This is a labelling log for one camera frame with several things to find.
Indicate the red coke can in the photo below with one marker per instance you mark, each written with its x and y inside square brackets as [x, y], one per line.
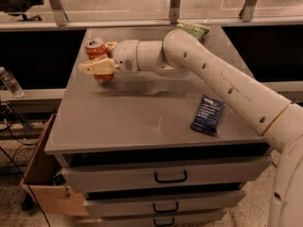
[97, 49]

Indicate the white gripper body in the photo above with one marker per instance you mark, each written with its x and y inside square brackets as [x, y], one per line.
[126, 56]

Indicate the top grey drawer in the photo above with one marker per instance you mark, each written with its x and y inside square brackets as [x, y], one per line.
[169, 174]

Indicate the green chip bag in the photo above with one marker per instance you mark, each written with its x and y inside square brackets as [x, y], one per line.
[195, 30]

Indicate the clear plastic water bottle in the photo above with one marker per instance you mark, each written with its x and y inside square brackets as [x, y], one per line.
[11, 82]

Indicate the middle grey drawer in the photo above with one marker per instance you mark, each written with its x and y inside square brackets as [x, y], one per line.
[167, 204]

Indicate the bottom grey drawer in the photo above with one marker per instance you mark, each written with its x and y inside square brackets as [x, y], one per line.
[167, 220]

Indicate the brown cardboard box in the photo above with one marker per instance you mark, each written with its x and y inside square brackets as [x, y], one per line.
[39, 174]

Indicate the metal window railing frame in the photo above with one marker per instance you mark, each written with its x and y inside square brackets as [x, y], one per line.
[157, 11]

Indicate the grey drawer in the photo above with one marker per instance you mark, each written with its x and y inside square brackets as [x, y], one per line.
[167, 204]
[169, 174]
[167, 220]

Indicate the dark blue snack bar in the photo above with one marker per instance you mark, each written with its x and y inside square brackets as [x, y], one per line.
[208, 115]

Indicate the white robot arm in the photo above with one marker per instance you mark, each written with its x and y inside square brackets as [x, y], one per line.
[271, 116]

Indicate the grey drawer cabinet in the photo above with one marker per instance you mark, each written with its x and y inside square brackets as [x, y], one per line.
[145, 118]

